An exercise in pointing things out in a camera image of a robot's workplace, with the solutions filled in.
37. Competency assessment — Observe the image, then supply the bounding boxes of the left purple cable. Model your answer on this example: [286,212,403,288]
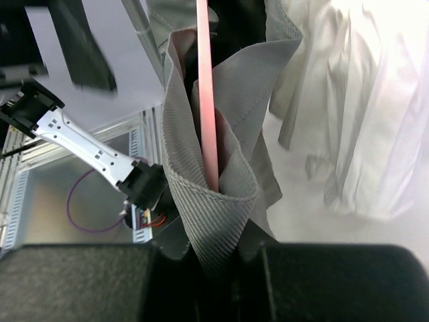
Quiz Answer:
[66,157,148,233]

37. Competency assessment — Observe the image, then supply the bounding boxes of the grey skirt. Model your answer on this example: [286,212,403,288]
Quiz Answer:
[147,1,302,283]

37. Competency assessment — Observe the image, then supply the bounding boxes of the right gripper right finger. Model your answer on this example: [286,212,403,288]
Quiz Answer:
[231,243,428,321]

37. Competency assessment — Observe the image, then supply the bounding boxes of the white skirt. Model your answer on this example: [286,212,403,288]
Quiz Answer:
[266,1,428,221]

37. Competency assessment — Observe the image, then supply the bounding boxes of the white slotted cable duct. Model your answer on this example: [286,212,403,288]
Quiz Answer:
[0,129,158,251]

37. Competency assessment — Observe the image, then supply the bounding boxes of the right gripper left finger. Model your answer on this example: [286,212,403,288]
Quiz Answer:
[1,244,200,321]

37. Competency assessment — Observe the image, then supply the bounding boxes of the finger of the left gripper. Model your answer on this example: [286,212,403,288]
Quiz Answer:
[48,1,117,92]

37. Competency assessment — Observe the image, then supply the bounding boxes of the grey clothes rack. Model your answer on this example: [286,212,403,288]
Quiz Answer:
[121,0,165,87]

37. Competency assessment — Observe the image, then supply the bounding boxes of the aluminium rail base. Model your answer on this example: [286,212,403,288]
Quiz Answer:
[0,107,162,249]

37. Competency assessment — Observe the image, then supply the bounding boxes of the pink hanger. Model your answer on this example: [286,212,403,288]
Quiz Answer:
[196,0,219,192]

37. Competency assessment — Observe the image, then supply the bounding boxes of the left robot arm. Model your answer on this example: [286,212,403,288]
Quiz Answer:
[1,1,168,209]

